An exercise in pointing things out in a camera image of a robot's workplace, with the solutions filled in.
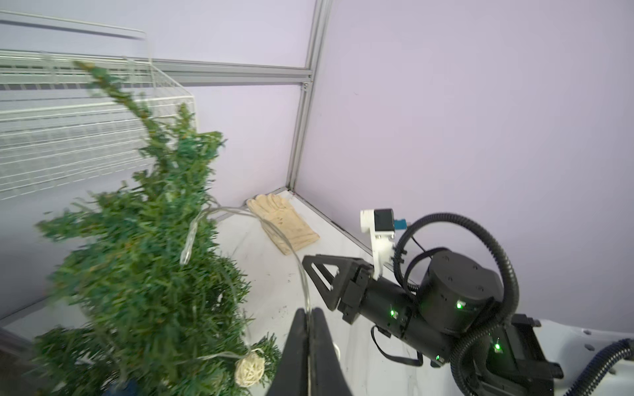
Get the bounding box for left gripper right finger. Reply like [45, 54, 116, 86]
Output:
[310, 308, 352, 396]

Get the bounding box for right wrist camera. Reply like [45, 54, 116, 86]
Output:
[360, 209, 408, 281]

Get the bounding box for blue rattan ball ornament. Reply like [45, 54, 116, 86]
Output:
[102, 379, 140, 396]

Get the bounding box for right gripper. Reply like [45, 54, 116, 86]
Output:
[303, 254, 413, 341]

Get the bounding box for clear string lights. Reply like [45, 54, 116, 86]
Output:
[170, 206, 297, 367]

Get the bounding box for small green christmas tree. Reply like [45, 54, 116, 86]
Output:
[34, 64, 278, 395]

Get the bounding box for white rattan ball ornament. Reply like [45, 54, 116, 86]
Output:
[234, 348, 266, 389]

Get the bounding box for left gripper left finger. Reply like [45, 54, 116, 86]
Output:
[266, 309, 309, 396]

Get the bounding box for cream glove right table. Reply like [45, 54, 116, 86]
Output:
[246, 194, 320, 256]

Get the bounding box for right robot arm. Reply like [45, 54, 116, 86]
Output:
[302, 213, 565, 395]

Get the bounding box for white wire wall basket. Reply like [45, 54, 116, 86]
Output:
[0, 24, 197, 201]

